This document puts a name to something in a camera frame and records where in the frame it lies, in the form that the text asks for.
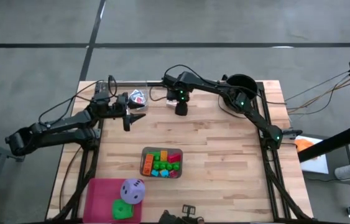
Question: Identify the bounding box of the pink plastic bin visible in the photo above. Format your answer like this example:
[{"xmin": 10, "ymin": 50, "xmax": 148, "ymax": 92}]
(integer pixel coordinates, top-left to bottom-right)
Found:
[{"xmin": 82, "ymin": 177, "xmax": 145, "ymax": 224}]

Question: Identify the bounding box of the thin cable bundle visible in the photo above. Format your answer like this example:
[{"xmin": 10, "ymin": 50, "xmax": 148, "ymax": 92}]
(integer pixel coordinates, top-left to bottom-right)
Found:
[{"xmin": 267, "ymin": 70, "xmax": 350, "ymax": 116}]

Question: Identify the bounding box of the purple foam die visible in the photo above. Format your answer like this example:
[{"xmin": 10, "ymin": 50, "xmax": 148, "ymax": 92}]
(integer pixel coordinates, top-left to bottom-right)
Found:
[{"xmin": 119, "ymin": 177, "xmax": 146, "ymax": 205}]

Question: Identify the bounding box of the orange object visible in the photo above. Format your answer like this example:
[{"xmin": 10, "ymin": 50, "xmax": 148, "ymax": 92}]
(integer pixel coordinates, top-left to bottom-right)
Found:
[{"xmin": 294, "ymin": 138, "xmax": 315, "ymax": 153}]

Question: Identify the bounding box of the black diagonal beam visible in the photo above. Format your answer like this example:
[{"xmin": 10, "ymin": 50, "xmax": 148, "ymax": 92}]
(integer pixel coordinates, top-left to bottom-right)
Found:
[{"xmin": 297, "ymin": 122, "xmax": 350, "ymax": 163}]

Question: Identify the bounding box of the green foam die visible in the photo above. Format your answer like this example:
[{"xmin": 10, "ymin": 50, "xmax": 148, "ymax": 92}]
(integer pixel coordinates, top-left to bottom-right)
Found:
[{"xmin": 111, "ymin": 198, "xmax": 134, "ymax": 221}]

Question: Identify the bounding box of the white roll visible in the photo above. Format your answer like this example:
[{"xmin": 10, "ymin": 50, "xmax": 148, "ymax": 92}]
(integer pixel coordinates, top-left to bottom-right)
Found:
[{"xmin": 334, "ymin": 162, "xmax": 350, "ymax": 181}]

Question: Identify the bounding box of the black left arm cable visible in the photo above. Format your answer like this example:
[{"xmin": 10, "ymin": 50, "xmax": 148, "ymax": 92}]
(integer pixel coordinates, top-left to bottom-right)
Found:
[{"xmin": 37, "ymin": 75, "xmax": 118, "ymax": 125}]

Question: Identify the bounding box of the long orange toy brick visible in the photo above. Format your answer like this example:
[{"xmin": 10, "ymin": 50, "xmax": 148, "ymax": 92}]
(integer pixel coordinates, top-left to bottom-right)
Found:
[{"xmin": 142, "ymin": 153, "xmax": 155, "ymax": 176}]

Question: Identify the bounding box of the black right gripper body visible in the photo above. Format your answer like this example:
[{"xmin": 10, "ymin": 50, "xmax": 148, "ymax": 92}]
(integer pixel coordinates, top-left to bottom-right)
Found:
[{"xmin": 165, "ymin": 88, "xmax": 191, "ymax": 117}]

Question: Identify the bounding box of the grey translucent plastic bin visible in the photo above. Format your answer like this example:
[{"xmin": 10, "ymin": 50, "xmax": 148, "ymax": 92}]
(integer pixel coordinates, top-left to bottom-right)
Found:
[{"xmin": 139, "ymin": 146, "xmax": 184, "ymax": 180}]

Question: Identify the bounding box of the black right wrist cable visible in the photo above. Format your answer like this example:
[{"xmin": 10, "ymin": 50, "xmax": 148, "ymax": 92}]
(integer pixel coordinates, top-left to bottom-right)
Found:
[{"xmin": 148, "ymin": 63, "xmax": 202, "ymax": 103}]

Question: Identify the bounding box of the white board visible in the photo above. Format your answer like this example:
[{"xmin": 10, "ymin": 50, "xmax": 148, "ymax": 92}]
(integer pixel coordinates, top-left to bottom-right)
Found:
[{"xmin": 300, "ymin": 136, "xmax": 329, "ymax": 175}]

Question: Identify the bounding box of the black leader arm gripper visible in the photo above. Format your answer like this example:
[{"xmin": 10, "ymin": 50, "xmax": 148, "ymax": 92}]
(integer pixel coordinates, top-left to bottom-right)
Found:
[{"xmin": 158, "ymin": 204, "xmax": 206, "ymax": 224}]

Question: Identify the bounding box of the black aluminium rig frame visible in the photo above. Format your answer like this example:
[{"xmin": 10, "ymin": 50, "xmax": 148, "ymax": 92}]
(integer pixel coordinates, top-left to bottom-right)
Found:
[{"xmin": 50, "ymin": 74, "xmax": 314, "ymax": 223}]

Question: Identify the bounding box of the long green toy brick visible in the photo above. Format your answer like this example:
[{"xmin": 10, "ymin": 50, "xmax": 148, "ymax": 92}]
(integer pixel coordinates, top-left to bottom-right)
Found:
[{"xmin": 152, "ymin": 161, "xmax": 181, "ymax": 171}]

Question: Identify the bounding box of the clear plastic bin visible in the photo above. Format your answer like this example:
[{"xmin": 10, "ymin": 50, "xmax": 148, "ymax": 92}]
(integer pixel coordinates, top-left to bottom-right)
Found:
[{"xmin": 99, "ymin": 80, "xmax": 149, "ymax": 110}]

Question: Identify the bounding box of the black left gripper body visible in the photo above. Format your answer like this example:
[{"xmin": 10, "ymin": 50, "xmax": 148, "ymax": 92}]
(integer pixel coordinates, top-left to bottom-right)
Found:
[{"xmin": 107, "ymin": 94, "xmax": 132, "ymax": 132}]

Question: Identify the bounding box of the red toy brick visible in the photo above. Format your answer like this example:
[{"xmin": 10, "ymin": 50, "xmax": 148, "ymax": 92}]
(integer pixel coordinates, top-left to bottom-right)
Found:
[{"xmin": 167, "ymin": 152, "xmax": 182, "ymax": 164}]

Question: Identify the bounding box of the black pumpkin-face bucket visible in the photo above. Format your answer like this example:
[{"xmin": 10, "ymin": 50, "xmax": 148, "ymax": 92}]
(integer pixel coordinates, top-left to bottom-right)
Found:
[{"xmin": 218, "ymin": 73, "xmax": 259, "ymax": 119}]

